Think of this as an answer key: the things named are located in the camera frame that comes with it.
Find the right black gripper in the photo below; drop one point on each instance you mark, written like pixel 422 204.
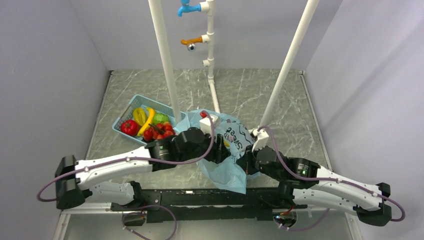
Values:
pixel 247 159

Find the light blue plastic basket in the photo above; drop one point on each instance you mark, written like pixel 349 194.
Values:
pixel 139 101

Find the yellow fake pepper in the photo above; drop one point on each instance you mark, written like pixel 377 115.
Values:
pixel 139 116

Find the orange plastic faucet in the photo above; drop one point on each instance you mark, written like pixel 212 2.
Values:
pixel 191 43

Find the red fake pepper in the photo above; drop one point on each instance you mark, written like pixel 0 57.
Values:
pixel 130 127

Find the white pvc pipe frame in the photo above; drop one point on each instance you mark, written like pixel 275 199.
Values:
pixel 209 8

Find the green fake fruit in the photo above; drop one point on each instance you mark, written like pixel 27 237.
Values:
pixel 160 118

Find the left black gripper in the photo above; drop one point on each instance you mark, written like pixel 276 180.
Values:
pixel 219 151

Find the red fake fruit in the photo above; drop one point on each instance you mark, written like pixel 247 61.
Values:
pixel 158 131

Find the light blue plastic bag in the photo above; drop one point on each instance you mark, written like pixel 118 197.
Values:
pixel 232 139

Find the blue plastic faucet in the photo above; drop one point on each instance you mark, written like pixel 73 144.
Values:
pixel 187 8

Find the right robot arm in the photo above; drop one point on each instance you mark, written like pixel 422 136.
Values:
pixel 303 183

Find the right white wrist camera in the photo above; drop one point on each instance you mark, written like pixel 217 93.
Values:
pixel 260 138

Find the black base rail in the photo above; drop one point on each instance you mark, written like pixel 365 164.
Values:
pixel 211 204

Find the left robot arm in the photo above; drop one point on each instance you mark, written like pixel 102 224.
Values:
pixel 80 181

